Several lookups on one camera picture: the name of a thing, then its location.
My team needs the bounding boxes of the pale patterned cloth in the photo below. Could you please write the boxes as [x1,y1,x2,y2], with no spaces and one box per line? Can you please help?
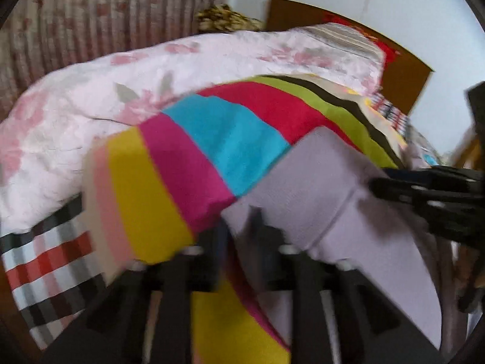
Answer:
[403,125,451,169]

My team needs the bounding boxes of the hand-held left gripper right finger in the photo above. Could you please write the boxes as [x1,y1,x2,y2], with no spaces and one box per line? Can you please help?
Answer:
[248,205,444,364]

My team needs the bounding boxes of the colourful striped blanket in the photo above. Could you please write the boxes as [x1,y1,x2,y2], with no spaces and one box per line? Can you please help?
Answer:
[83,74,408,364]

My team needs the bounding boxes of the glossy wooden furniture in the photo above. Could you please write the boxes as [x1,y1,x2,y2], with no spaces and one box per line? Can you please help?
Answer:
[447,127,483,168]

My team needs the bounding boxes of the striped floral curtain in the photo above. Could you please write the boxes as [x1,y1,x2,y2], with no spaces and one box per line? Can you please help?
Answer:
[0,0,232,110]

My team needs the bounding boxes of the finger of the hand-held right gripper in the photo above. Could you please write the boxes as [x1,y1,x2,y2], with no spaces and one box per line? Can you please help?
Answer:
[369,177,485,245]
[381,167,485,183]

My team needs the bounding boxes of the leopard print cloth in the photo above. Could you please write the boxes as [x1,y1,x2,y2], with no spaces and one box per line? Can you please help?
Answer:
[195,4,264,33]

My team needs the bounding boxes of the pink floral quilt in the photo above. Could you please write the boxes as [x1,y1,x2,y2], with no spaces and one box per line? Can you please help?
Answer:
[0,23,383,236]

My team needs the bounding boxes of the beige striped pillow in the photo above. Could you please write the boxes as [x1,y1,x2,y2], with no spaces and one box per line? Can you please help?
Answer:
[311,23,384,67]

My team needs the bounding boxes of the lilac pants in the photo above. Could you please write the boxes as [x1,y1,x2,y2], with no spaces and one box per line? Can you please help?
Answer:
[220,126,455,353]

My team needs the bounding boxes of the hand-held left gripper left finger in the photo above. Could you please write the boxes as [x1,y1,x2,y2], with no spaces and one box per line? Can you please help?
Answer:
[42,220,230,364]

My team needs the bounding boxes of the brown wooden headboard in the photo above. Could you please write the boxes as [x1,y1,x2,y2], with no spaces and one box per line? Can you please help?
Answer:
[267,0,434,116]

